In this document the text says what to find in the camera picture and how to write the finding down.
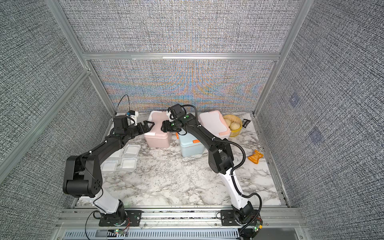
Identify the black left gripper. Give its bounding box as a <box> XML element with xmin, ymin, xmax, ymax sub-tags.
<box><xmin>125</xmin><ymin>120</ymin><xmax>155</xmax><ymax>139</ymax></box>

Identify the pink first aid box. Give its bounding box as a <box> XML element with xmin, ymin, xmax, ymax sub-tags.
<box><xmin>144</xmin><ymin>111</ymin><xmax>172</xmax><ymax>149</ymax></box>

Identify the blue orange first aid box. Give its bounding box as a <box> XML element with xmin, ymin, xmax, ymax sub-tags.
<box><xmin>176</xmin><ymin>132</ymin><xmax>206</xmax><ymax>158</ymax></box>

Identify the white gauze packet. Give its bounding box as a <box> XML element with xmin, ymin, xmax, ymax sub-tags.
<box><xmin>109</xmin><ymin>149</ymin><xmax>124</xmax><ymax>159</ymax></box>
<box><xmin>123</xmin><ymin>145</ymin><xmax>141</xmax><ymax>158</ymax></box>
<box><xmin>120</xmin><ymin>158</ymin><xmax>138</xmax><ymax>173</ymax></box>
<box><xmin>101</xmin><ymin>160</ymin><xmax>119</xmax><ymax>173</ymax></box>

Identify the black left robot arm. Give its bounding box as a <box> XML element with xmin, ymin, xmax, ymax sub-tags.
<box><xmin>63</xmin><ymin>115</ymin><xmax>156</xmax><ymax>226</ymax></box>

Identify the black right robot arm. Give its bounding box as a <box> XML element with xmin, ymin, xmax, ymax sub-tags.
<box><xmin>161</xmin><ymin>104</ymin><xmax>263</xmax><ymax>228</ymax></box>

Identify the yellow bamboo steamer basket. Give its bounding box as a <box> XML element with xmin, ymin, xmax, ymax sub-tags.
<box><xmin>223</xmin><ymin>115</ymin><xmax>243</xmax><ymax>137</ymax></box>

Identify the small black wrapper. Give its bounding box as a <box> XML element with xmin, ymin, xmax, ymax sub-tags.
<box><xmin>242</xmin><ymin>119</ymin><xmax>251</xmax><ymax>128</ymax></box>

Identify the orange small object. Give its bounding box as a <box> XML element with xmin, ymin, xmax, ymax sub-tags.
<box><xmin>248</xmin><ymin>150</ymin><xmax>264</xmax><ymax>165</ymax></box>

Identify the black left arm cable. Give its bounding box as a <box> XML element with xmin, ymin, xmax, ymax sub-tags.
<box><xmin>113</xmin><ymin>94</ymin><xmax>131</xmax><ymax>118</ymax></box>

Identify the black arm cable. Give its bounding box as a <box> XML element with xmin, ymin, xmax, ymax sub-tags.
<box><xmin>181</xmin><ymin>104</ymin><xmax>263</xmax><ymax>238</ymax></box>
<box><xmin>113</xmin><ymin>94</ymin><xmax>131</xmax><ymax>118</ymax></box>

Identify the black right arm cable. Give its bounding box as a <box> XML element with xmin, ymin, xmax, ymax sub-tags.
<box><xmin>181</xmin><ymin>104</ymin><xmax>263</xmax><ymax>238</ymax></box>

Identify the aluminium front rail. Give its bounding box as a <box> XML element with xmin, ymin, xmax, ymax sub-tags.
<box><xmin>51</xmin><ymin>206</ymin><xmax>311</xmax><ymax>240</ymax></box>

